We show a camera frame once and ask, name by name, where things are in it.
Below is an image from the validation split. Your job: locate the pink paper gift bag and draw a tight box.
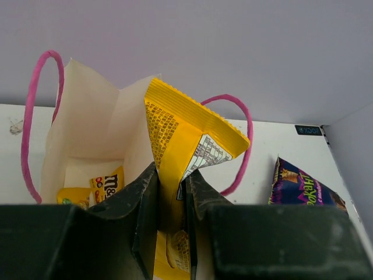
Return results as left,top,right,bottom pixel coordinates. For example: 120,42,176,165
21,50,254,207

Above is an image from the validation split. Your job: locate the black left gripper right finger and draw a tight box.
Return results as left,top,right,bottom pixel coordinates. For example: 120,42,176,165
185,171,372,279

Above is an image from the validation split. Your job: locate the black corner label right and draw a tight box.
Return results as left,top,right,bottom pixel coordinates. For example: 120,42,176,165
295,125,323,136

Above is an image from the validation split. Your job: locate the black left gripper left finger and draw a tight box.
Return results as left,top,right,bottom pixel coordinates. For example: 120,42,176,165
1,164,159,279

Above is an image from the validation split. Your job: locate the yellow M&M's peanut packet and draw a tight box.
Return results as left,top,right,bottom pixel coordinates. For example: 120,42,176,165
57,187,91,209

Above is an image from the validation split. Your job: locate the purple nut snack bag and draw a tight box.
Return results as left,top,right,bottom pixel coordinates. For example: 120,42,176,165
268,157,347,213

